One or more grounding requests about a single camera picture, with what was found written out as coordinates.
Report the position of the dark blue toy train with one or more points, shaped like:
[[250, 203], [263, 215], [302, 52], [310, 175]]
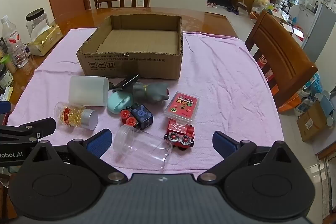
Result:
[[141, 115]]

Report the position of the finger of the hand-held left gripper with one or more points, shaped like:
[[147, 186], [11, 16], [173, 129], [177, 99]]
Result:
[[5, 108], [31, 129]]

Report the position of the pink card box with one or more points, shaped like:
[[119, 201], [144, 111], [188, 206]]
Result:
[[182, 107]]

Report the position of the closed cardboard box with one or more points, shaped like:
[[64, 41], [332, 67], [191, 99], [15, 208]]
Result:
[[312, 121]]

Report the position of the grey refrigerator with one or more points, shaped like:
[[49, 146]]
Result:
[[320, 29]]

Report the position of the clear plastic jar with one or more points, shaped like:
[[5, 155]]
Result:
[[141, 146]]

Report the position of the grey cat toy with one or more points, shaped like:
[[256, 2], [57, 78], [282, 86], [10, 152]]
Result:
[[149, 91]]

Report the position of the red toy train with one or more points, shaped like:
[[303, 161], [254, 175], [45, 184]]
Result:
[[181, 130]]

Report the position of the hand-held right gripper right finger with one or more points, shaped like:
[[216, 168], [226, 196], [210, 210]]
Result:
[[223, 144]]

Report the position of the dark round jar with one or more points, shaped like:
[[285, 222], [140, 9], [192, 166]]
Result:
[[5, 78]]

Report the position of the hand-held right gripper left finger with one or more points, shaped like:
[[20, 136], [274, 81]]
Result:
[[98, 142]]

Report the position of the pink cloth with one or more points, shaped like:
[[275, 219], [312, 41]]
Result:
[[223, 77]]

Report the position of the light blue rounded object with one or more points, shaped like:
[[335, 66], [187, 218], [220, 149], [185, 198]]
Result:
[[325, 106]]

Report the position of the jar of yellow capsules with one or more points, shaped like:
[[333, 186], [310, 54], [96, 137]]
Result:
[[71, 115]]

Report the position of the dark slippers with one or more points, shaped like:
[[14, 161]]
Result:
[[233, 10]]

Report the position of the white translucent plastic bottle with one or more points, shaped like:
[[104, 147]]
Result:
[[88, 91]]

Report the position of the cardboard box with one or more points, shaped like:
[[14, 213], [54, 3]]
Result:
[[131, 64], [312, 121]]

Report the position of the gold tissue pack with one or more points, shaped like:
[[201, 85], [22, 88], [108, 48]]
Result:
[[44, 40]]

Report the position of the teal egg-shaped case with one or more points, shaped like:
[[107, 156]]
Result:
[[116, 103]]

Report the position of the green lid container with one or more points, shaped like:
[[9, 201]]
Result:
[[6, 61]]

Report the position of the pink slippers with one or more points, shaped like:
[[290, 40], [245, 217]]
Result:
[[211, 5]]

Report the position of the red carton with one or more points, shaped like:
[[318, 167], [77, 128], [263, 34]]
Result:
[[267, 74]]

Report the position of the clear jar black lid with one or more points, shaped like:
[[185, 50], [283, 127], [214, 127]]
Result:
[[35, 16]]

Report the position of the black square power bank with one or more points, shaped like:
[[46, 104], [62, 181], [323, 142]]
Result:
[[126, 82]]

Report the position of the clear water bottle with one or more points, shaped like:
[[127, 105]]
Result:
[[15, 48]]

